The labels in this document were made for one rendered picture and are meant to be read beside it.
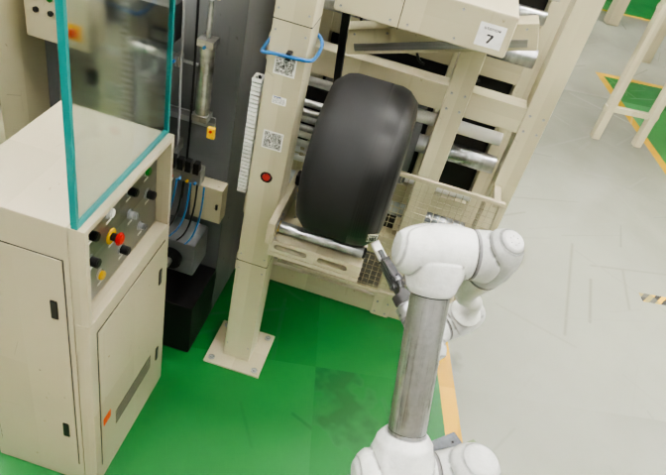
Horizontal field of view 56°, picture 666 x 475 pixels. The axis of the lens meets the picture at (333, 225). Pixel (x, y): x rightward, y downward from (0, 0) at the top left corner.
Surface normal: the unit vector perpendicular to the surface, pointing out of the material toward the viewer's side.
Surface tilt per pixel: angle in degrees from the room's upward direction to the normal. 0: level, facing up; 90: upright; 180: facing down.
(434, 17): 90
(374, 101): 18
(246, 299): 90
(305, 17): 90
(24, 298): 90
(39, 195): 0
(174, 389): 0
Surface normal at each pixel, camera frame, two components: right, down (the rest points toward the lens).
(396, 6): -0.22, 0.58
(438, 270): 0.04, 0.24
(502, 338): 0.20, -0.76
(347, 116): 0.04, -0.31
